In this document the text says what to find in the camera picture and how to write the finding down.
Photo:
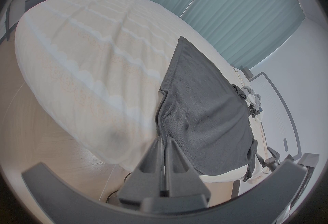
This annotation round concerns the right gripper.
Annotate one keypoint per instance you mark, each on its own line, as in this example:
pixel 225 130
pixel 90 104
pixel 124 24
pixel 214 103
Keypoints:
pixel 278 162

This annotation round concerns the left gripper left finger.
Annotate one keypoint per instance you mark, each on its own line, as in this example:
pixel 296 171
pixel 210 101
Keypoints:
pixel 146 179

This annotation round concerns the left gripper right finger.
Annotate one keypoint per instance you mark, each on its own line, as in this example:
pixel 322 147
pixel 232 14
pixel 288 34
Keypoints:
pixel 184 179

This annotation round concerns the bed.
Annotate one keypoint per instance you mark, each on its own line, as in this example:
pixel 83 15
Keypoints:
pixel 89 64

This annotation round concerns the white printed pillow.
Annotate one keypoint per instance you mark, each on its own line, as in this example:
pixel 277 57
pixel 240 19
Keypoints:
pixel 240 75

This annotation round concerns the black T-shirt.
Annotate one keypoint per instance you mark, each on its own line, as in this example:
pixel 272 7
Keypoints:
pixel 205 115

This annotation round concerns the pile of clothes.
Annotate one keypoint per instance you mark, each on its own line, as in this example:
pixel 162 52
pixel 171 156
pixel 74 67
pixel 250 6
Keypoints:
pixel 252 101

